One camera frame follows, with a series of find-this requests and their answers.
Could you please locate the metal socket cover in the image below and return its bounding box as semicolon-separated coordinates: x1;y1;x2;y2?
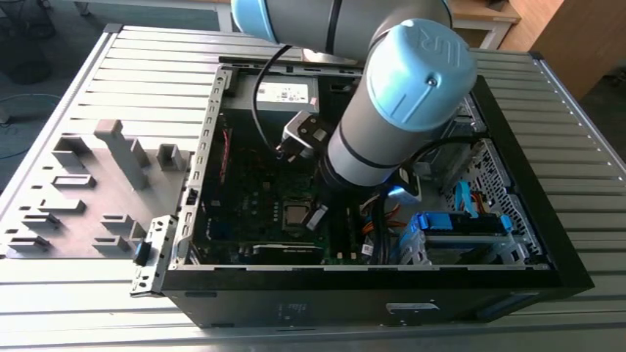
303;204;328;231

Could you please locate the silver green CPU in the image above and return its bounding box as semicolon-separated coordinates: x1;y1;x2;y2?
284;205;309;225

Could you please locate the black RAM slot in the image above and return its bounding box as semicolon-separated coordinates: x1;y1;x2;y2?
335;212;348;257
327;216;341;257

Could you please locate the black graphics card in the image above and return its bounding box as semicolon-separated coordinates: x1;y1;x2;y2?
239;243;324;265

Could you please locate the green Dell motherboard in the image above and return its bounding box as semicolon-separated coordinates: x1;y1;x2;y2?
191;153;368;265

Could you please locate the hard disk in blue carrier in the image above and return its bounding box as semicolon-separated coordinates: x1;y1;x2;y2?
415;211;514;235

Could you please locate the blue board connector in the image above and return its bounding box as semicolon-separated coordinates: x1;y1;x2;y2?
211;221;233;243

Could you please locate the grey metal disk bay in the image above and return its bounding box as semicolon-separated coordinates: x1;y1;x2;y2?
393;211;551;267

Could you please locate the black open PC case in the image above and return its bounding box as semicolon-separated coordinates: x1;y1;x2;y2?
127;55;595;329

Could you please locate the grey power supply unit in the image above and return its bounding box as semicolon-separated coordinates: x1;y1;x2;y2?
221;75;321;162

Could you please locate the grey metal drive cage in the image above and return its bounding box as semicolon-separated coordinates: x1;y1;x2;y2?
424;91;490;173

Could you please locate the grey parts rack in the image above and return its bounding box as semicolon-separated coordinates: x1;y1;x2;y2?
0;119;201;260

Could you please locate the wooden top desk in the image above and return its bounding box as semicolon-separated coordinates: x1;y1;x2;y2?
448;0;522;51

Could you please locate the wooden cabinet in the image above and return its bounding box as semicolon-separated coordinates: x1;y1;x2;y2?
498;0;626;100

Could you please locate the black round bin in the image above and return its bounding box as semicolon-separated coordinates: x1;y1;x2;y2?
0;31;53;86

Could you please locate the orange wire bundle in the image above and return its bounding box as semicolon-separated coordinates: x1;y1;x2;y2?
360;203;409;235

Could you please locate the black cable bundle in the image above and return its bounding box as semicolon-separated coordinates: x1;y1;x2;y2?
368;136;483;265

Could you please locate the red twisted wire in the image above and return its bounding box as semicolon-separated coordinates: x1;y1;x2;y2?
217;126;236;206

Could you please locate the blue flat cable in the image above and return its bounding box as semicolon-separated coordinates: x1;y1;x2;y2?
454;181;483;220

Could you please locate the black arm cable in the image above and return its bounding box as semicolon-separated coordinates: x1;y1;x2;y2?
251;43;295;152

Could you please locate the grey hinged slot bracket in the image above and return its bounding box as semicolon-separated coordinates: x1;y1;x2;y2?
128;215;180;298

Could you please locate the blue black bracket latch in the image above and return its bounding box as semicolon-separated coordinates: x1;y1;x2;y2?
133;241;153;267

